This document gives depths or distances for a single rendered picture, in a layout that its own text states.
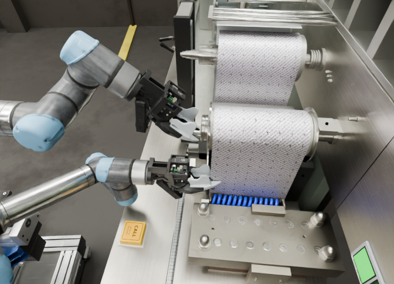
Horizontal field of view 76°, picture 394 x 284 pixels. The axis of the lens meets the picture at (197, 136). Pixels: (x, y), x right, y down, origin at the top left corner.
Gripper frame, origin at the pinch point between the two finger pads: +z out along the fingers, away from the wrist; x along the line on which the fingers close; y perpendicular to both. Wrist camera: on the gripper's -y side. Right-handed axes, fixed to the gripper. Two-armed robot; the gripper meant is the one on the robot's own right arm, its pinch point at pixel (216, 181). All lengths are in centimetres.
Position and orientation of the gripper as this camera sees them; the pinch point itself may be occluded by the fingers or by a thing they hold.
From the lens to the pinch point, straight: 76.9
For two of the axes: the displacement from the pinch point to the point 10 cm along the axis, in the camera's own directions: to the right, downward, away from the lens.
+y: 0.0, -7.1, -7.1
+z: 10.0, 0.6, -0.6
